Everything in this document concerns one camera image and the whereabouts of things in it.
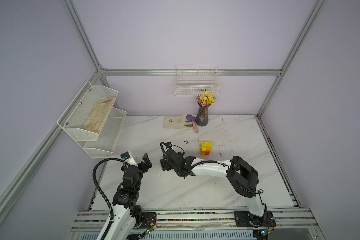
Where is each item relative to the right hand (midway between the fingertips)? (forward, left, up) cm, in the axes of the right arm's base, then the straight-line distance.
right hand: (166, 158), depth 88 cm
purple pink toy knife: (+39, -16, -5) cm, 43 cm away
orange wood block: (+9, -27, -3) cm, 28 cm away
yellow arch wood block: (+7, -23, -6) cm, 25 cm away
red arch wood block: (+8, -25, -6) cm, 27 cm away
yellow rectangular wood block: (+9, -24, -2) cm, 25 cm away
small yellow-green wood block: (+10, -23, +1) cm, 25 cm away
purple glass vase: (+33, -24, +2) cm, 41 cm away
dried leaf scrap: (+18, -12, -7) cm, 22 cm away
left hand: (-4, +14, +8) cm, 16 cm away
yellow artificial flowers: (+35, -25, +16) cm, 47 cm away
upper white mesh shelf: (+11, +42, +24) cm, 50 cm away
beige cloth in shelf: (+11, +36, +24) cm, 45 cm away
